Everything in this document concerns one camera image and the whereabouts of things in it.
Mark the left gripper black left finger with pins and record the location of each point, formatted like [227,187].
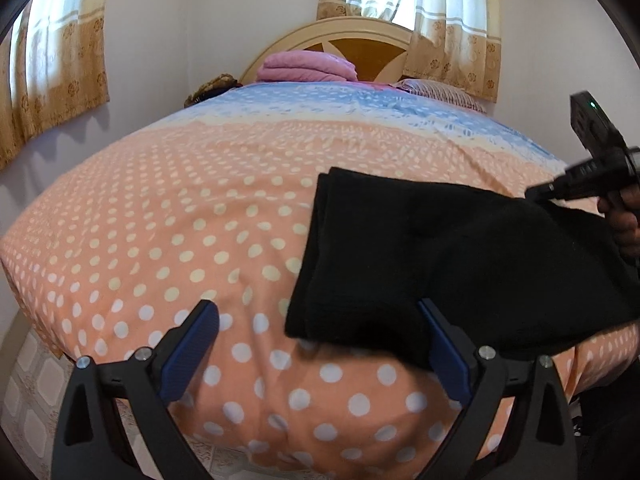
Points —
[183,347]

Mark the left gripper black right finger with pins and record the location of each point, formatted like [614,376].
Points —
[452,355]

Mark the black pants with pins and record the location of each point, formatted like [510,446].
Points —
[526,279]

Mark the person's right hand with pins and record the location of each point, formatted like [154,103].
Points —
[621,211]

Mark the polka dot bedspread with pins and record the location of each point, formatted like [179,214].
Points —
[214,202]

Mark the striped pillow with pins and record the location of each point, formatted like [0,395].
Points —
[439,91]

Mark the beige curtain behind headboard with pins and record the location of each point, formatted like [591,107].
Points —
[457,42]

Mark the cream wooden headboard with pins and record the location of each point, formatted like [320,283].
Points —
[378,49]

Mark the brown patterned cushion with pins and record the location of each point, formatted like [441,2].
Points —
[215,87]

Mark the folded pink blanket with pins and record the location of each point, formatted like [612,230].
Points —
[305,66]

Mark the beige curtain side window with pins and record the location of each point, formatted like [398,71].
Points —
[52,69]

